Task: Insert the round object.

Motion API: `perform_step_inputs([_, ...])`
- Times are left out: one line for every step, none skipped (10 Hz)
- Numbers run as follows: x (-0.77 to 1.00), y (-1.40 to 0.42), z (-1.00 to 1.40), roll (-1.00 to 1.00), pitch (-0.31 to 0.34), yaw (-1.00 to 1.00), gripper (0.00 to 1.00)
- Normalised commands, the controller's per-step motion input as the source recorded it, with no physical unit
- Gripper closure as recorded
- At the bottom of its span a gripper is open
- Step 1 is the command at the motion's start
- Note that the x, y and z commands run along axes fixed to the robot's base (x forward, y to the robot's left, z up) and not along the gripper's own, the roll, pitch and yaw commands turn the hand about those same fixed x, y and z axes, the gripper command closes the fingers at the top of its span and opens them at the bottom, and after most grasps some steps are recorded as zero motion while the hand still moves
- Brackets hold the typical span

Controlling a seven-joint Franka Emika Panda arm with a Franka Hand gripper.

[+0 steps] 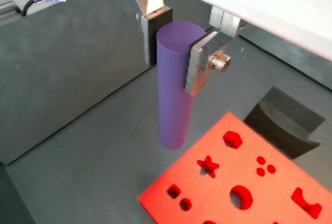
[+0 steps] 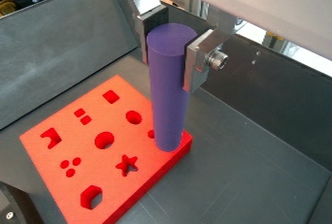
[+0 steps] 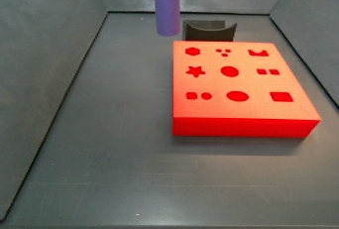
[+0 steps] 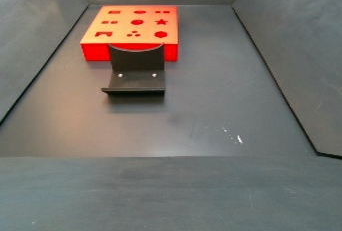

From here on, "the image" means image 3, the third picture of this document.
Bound purple round cylinder peg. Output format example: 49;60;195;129
155;0;181;37

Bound red shape sorter block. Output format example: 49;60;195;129
173;41;321;138

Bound dark grey curved holder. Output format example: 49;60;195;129
183;20;238;42

